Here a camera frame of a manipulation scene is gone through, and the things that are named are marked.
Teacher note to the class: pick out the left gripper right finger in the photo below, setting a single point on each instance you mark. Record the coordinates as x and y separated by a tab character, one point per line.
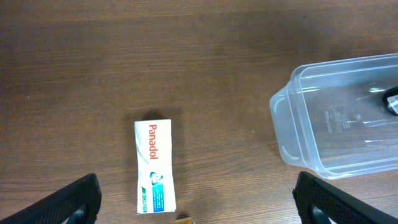
320	202

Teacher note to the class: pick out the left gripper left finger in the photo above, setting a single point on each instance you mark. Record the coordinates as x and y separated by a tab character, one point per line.
78	202

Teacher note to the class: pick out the white Panadol box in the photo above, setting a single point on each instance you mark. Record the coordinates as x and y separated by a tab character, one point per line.
155	182

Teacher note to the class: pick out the Tiger Balm jar gold lid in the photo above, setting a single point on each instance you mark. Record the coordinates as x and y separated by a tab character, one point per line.
187	220

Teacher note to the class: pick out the dark brown bottle white cap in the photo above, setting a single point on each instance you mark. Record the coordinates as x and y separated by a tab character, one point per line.
389	99

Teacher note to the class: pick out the clear plastic container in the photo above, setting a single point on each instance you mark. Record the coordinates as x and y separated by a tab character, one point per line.
330	117

